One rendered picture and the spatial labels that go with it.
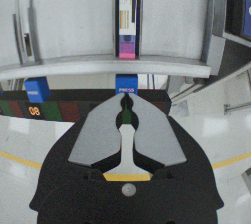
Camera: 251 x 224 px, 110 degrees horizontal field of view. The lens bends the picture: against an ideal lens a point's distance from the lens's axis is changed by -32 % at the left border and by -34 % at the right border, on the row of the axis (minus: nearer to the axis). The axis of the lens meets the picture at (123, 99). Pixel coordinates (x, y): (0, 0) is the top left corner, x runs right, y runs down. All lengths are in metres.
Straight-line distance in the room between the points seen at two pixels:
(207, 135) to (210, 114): 0.16
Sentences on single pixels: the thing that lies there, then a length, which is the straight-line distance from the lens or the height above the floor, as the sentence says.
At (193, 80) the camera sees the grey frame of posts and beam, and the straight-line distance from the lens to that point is 0.25.
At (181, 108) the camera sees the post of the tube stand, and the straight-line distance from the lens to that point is 0.91.
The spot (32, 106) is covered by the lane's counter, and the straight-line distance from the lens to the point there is 0.22.
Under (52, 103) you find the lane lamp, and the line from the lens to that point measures 0.19.
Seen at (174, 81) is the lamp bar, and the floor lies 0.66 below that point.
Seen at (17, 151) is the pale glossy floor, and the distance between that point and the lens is 1.23.
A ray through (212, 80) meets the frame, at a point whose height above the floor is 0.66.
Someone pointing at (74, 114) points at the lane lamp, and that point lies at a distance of 0.19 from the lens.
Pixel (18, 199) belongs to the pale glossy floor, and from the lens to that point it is 1.49.
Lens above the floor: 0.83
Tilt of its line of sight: 79 degrees down
